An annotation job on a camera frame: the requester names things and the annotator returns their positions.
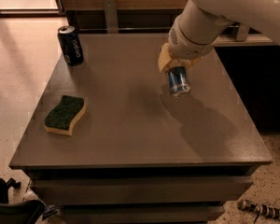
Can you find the dark blue pepsi can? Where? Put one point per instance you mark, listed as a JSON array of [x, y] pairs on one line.
[[70, 45]]

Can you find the upper grey drawer front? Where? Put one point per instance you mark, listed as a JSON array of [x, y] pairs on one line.
[[142, 190]]

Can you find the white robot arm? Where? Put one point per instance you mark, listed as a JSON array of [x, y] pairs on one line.
[[261, 15]]

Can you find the metal bracket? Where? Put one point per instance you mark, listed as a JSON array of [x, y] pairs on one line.
[[241, 32], [111, 16]]

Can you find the silver blue redbull can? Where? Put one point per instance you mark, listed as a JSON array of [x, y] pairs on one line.
[[178, 81]]

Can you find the right metal bracket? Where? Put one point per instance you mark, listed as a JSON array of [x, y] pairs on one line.
[[241, 32]]

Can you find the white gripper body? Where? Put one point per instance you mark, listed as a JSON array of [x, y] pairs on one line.
[[187, 48]]

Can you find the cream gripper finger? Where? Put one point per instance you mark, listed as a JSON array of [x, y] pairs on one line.
[[191, 63], [167, 60]]

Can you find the green yellow sponge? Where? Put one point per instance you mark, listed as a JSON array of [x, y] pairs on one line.
[[65, 115]]

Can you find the black white striped handle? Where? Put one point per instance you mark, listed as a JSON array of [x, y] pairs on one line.
[[259, 209]]

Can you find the left metal bracket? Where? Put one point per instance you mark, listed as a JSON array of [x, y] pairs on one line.
[[111, 16]]

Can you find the grey drawer cabinet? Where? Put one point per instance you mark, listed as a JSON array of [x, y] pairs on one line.
[[134, 128]]

